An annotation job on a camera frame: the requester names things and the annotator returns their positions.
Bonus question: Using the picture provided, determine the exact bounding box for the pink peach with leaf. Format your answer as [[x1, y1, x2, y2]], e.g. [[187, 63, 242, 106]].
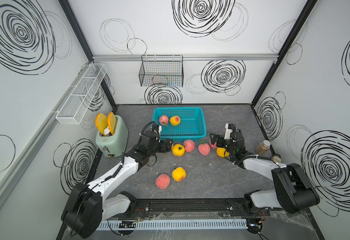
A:
[[198, 141, 210, 156]]

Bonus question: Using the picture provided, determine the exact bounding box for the teal plastic basket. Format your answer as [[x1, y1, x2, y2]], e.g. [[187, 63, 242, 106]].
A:
[[152, 107, 207, 142]]

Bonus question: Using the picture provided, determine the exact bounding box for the yellow peach red spot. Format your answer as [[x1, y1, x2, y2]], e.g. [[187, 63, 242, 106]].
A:
[[170, 116, 181, 126]]

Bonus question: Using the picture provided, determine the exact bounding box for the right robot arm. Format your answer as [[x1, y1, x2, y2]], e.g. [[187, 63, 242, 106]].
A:
[[209, 129, 320, 214]]

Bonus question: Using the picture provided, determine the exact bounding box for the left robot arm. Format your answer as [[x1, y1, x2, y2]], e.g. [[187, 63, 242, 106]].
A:
[[61, 130, 174, 239]]

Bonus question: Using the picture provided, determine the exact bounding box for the yellow peach with leaf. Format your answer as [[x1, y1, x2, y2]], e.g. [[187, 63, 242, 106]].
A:
[[172, 144, 185, 157]]

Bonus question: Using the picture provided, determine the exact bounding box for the yellow peach right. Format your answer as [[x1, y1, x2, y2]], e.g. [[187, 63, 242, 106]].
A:
[[216, 148, 229, 158]]

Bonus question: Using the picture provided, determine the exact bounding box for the small brown glass bottle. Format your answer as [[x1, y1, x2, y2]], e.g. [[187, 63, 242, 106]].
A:
[[254, 140, 271, 156]]

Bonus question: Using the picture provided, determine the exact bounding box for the yellow peach front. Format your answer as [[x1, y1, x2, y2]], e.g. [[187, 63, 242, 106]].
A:
[[172, 167, 186, 182]]

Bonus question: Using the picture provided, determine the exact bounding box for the mint green toaster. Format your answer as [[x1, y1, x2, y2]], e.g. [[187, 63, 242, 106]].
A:
[[96, 115, 128, 158]]

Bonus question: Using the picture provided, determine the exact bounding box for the pink peach front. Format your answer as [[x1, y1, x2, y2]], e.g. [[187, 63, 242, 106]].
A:
[[156, 174, 171, 190]]

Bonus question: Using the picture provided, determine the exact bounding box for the yellow toast slice right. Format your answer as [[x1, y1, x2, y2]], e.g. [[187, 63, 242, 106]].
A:
[[108, 112, 117, 135]]

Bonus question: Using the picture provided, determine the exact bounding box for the yellow toast slice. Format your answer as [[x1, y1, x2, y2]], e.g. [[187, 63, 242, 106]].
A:
[[108, 112, 117, 135], [95, 113, 108, 136]]

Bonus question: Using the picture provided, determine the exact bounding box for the yellow toast slice left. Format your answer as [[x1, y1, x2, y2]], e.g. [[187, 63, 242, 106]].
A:
[[95, 113, 108, 136]]

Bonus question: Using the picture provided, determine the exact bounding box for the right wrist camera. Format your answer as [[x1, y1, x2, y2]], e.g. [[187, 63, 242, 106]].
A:
[[224, 124, 237, 140]]

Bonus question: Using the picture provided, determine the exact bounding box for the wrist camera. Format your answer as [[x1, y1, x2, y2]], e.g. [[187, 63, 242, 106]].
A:
[[151, 123, 162, 141], [224, 124, 237, 140]]

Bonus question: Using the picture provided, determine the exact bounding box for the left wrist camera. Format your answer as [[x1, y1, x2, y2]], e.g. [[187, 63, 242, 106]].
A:
[[151, 123, 162, 141]]

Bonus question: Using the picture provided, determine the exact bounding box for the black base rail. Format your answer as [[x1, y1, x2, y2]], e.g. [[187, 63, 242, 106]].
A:
[[124, 198, 282, 218]]

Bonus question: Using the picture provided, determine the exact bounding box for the black wire wall basket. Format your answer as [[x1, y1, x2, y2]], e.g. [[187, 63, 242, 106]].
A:
[[139, 55, 184, 88]]

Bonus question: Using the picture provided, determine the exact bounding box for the white slotted cable duct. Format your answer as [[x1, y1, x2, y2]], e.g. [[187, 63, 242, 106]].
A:
[[97, 219, 249, 231]]

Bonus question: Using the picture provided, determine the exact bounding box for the white wire wall shelf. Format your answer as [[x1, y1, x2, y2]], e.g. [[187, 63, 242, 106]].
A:
[[56, 63, 107, 125]]

